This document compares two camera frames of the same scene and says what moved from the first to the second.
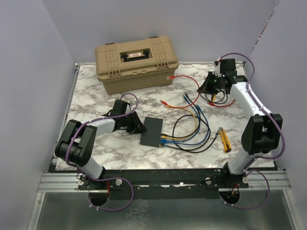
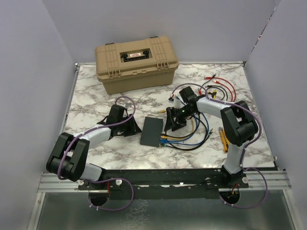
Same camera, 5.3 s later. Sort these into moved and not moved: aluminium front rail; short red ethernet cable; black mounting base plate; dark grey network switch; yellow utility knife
Moved: short red ethernet cable
Not moved: black mounting base plate; dark grey network switch; aluminium front rail; yellow utility knife
